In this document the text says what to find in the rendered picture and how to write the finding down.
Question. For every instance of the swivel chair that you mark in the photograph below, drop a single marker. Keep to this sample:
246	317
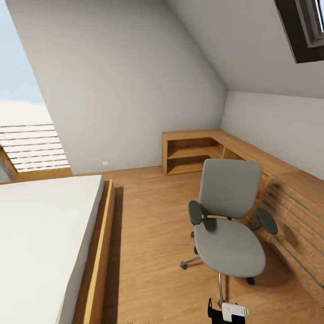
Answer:
229	189

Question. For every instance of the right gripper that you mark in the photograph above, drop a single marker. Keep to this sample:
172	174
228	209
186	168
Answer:
217	316

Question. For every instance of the fixed window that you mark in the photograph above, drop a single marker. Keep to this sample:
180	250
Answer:
29	144
304	23

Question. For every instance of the cabinet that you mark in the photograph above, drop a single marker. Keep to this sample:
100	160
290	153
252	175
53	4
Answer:
296	202

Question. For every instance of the bookcase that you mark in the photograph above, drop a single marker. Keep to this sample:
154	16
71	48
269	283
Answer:
271	165
214	145
180	151

